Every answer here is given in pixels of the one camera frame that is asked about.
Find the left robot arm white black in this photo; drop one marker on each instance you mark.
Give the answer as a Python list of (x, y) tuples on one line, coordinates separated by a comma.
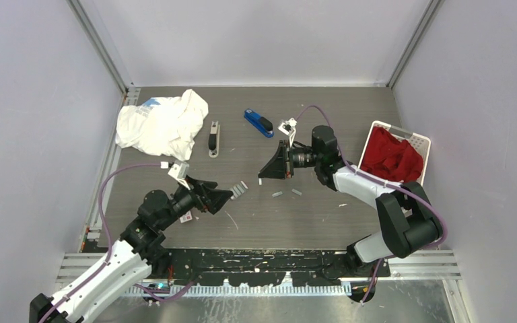
[(133, 257)]

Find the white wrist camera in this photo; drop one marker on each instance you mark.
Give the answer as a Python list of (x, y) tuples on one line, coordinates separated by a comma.
[(288, 127), (177, 170)]

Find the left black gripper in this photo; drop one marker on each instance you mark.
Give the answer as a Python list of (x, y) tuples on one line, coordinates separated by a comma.
[(203, 201)]

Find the white crumpled t-shirt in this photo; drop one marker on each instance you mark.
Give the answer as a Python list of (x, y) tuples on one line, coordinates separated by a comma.
[(163, 125)]

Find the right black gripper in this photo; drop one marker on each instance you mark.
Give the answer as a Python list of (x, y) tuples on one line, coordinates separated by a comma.
[(275, 169)]

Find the white plastic basket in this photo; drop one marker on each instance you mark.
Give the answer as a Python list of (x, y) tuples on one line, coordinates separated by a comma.
[(421, 143)]

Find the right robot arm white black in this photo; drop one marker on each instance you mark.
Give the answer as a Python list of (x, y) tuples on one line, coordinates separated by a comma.
[(406, 218)]

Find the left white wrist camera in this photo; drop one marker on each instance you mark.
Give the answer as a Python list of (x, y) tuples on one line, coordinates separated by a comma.
[(177, 170)]

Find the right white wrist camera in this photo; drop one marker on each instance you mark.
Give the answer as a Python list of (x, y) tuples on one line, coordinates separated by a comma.
[(288, 127)]

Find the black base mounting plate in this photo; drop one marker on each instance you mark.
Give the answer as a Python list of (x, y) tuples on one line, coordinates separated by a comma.
[(257, 268)]

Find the box of staples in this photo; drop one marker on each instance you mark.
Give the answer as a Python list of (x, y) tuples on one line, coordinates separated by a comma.
[(239, 189)]

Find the white perforated cable rail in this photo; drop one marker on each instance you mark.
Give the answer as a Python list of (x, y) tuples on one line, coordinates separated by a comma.
[(226, 290)]

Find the red cloth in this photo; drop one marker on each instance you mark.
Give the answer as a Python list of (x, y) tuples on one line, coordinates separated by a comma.
[(388, 158)]

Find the blue black stapler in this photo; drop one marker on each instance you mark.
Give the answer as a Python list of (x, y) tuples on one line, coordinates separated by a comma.
[(263, 125)]

